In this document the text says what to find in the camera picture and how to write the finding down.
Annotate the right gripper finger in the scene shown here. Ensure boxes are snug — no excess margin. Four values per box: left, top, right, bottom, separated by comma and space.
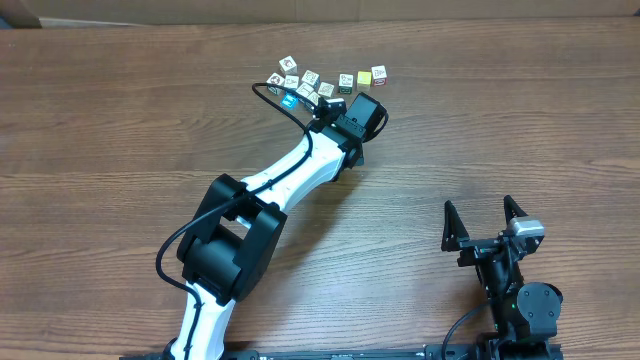
441, 200, 470, 252
503, 195, 527, 224

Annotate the blue-sided block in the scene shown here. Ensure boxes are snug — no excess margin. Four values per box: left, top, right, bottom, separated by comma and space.
280, 94, 299, 110

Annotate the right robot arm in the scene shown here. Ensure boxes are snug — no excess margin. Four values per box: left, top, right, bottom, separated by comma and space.
440, 195, 563, 360

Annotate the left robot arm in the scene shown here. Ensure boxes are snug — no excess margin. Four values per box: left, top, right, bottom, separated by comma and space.
161, 93, 389, 359

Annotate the green letter B block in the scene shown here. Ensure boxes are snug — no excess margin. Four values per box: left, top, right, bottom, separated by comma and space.
338, 74, 354, 94

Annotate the yellow top block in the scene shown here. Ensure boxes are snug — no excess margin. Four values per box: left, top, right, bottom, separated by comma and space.
356, 71, 372, 92

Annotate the red-sided block far right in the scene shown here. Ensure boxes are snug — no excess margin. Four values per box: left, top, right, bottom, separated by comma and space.
371, 65, 388, 86

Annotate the white block green side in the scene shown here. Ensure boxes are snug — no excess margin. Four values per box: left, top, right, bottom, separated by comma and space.
317, 82, 335, 99

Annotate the white block lower left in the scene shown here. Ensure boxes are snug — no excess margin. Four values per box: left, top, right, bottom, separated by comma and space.
305, 92, 319, 112

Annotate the white block centre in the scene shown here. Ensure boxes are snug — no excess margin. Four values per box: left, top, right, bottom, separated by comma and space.
296, 82, 314, 98

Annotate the green print block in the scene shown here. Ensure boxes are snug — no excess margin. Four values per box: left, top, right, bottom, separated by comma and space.
301, 70, 320, 89

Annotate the white block blue print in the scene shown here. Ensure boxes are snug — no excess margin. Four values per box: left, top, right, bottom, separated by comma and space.
283, 75, 300, 91

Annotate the top red picture block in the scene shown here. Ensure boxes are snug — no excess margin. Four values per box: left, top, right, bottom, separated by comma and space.
279, 56, 298, 76

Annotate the left red circle block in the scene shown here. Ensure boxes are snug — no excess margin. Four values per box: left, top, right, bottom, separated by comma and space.
266, 73, 285, 95

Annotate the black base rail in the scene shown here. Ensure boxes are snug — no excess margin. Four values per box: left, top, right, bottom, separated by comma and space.
119, 345, 564, 360

